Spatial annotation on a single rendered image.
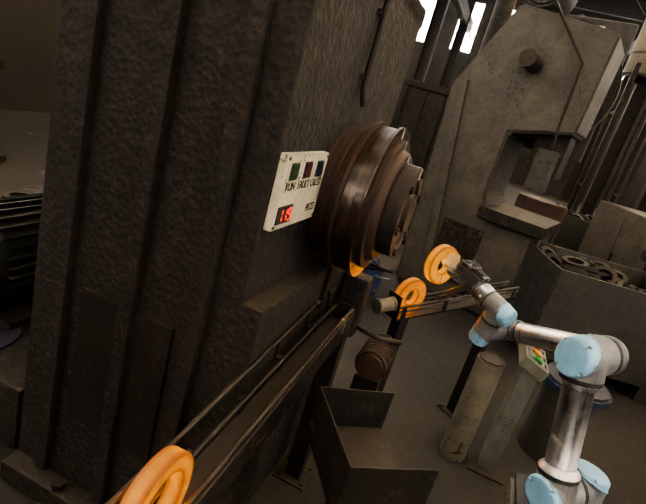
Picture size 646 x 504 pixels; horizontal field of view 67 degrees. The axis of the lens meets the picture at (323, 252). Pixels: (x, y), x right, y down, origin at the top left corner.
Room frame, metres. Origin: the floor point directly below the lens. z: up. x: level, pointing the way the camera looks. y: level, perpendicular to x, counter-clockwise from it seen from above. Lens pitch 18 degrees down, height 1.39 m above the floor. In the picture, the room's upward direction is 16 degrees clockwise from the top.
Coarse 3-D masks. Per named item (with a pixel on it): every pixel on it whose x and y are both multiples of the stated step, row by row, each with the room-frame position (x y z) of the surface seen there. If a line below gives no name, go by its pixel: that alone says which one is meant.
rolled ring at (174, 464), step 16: (176, 448) 0.66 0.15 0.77; (160, 464) 0.61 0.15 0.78; (176, 464) 0.64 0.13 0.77; (192, 464) 0.70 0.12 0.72; (144, 480) 0.58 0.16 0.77; (160, 480) 0.60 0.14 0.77; (176, 480) 0.68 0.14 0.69; (128, 496) 0.56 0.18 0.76; (144, 496) 0.56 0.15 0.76; (160, 496) 0.67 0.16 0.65; (176, 496) 0.67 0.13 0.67
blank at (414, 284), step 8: (408, 280) 1.87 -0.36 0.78; (416, 280) 1.88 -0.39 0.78; (400, 288) 1.85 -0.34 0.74; (408, 288) 1.86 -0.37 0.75; (416, 288) 1.89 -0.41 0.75; (424, 288) 1.92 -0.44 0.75; (416, 296) 1.91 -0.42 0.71; (424, 296) 1.93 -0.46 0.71; (408, 304) 1.88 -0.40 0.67; (408, 312) 1.89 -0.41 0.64
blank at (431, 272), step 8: (440, 248) 1.80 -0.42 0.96; (448, 248) 1.81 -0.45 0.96; (432, 256) 1.78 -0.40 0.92; (440, 256) 1.79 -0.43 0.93; (424, 264) 1.79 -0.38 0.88; (432, 264) 1.77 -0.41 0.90; (424, 272) 1.79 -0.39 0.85; (432, 272) 1.78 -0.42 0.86; (440, 272) 1.82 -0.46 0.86; (432, 280) 1.78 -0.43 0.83; (440, 280) 1.81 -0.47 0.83
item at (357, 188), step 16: (384, 128) 1.43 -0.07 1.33; (400, 128) 1.43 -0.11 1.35; (368, 144) 1.35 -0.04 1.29; (384, 144) 1.35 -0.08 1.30; (368, 160) 1.31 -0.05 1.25; (384, 160) 1.34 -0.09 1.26; (352, 176) 1.29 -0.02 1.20; (368, 176) 1.28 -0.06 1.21; (352, 192) 1.27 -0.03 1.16; (368, 192) 1.27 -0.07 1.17; (352, 208) 1.26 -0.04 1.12; (336, 224) 1.28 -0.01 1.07; (352, 224) 1.26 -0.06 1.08; (336, 240) 1.29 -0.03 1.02; (352, 240) 1.26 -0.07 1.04; (336, 256) 1.33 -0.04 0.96; (352, 256) 1.31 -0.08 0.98; (352, 272) 1.37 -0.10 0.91
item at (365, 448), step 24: (336, 408) 1.06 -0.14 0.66; (360, 408) 1.08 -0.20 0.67; (384, 408) 1.10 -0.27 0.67; (312, 432) 1.01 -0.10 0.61; (336, 432) 0.90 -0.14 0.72; (360, 432) 1.07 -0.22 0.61; (336, 456) 0.86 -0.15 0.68; (360, 456) 0.99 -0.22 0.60; (384, 456) 1.01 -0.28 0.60; (336, 480) 0.83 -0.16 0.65; (360, 480) 0.81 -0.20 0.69; (384, 480) 0.83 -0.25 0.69; (408, 480) 0.84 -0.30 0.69; (432, 480) 0.86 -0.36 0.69
